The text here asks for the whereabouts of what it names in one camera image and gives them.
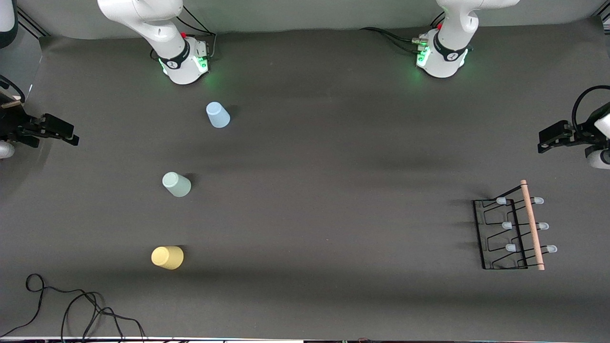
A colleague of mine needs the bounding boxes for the black wire cup holder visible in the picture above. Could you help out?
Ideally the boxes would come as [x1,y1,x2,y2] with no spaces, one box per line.
[472,179,558,271]

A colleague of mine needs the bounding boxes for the pale green plastic cup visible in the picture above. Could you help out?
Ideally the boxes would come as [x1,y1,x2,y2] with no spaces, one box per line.
[162,172,192,198]

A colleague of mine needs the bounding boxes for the yellow plastic cup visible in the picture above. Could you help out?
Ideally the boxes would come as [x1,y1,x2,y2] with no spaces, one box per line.
[151,246,184,271]

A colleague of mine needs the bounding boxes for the light blue plastic cup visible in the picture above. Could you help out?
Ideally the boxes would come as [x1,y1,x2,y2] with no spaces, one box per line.
[206,101,231,129]

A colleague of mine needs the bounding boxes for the dark grey table mat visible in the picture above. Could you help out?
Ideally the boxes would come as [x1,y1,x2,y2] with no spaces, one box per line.
[0,17,610,341]

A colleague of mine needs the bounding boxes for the loose black cable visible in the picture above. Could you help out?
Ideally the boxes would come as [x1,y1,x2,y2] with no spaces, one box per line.
[0,273,146,341]

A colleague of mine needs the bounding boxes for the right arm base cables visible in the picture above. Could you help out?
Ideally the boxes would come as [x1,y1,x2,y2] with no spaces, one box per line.
[150,5,217,62]

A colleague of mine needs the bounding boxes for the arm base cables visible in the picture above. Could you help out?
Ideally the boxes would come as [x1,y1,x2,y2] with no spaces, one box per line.
[360,13,446,54]
[150,5,217,62]

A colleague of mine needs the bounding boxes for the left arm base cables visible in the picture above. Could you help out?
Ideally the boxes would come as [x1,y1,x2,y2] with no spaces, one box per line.
[360,13,446,54]

